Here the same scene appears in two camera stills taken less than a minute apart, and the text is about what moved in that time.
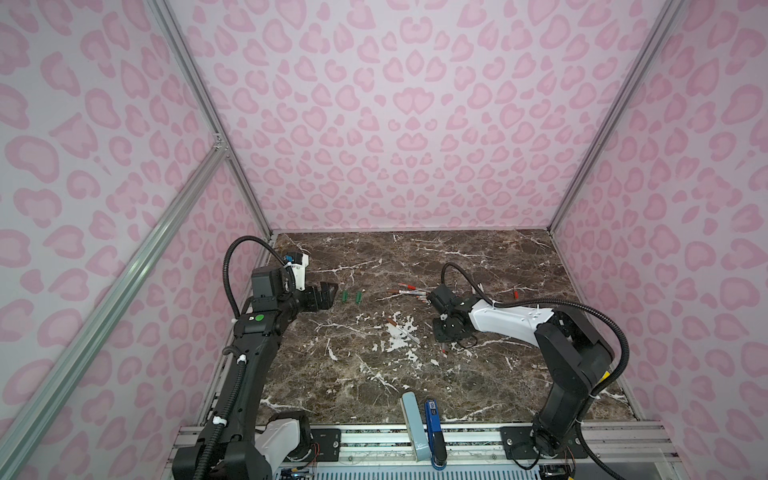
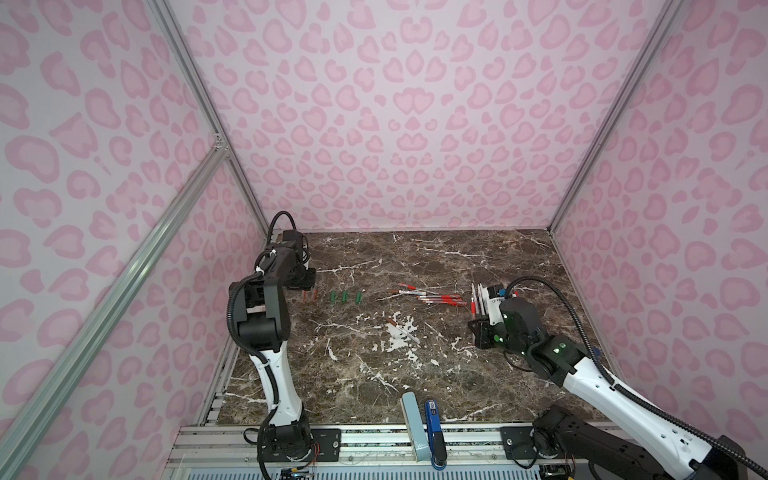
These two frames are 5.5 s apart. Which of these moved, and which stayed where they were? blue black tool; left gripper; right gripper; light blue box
Moved: left gripper; right gripper
Stayed: blue black tool; light blue box
